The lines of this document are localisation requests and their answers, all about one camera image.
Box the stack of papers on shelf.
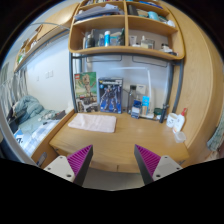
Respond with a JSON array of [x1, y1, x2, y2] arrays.
[[74, 4, 122, 20]]

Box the wooden desk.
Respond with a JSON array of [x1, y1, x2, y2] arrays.
[[31, 111, 189, 173]]

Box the green Lego Groot box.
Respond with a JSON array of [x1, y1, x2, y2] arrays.
[[74, 72, 98, 112]]

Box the blue robot model box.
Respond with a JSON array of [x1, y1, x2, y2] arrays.
[[98, 78, 123, 114]]

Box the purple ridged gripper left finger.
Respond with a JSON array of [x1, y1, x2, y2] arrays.
[[44, 145, 93, 186]]

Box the green blue crumpled blanket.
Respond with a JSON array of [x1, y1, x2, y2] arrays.
[[13, 95, 44, 123]]

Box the bed with blue bedding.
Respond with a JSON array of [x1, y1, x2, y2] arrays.
[[7, 102, 65, 156]]

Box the white bottle with red cap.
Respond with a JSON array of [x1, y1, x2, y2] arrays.
[[173, 108, 187, 133]]

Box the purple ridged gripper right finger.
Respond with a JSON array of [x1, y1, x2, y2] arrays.
[[134, 145, 182, 185]]

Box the small blue carton box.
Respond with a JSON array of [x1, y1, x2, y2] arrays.
[[142, 96, 150, 115]]

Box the wooden wall shelf unit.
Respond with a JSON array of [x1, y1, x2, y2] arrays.
[[68, 0, 185, 61]]

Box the blue white bottle on shelf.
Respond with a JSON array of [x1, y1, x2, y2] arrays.
[[104, 30, 110, 47]]

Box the black bottle on shelf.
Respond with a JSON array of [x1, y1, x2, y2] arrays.
[[85, 34, 95, 48]]

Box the white mug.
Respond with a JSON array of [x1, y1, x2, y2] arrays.
[[166, 113, 177, 128]]

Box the dark glass bottle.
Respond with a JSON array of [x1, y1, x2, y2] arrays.
[[127, 85, 137, 114]]

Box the small clear plastic cup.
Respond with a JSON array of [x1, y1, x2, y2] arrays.
[[174, 132, 186, 143]]

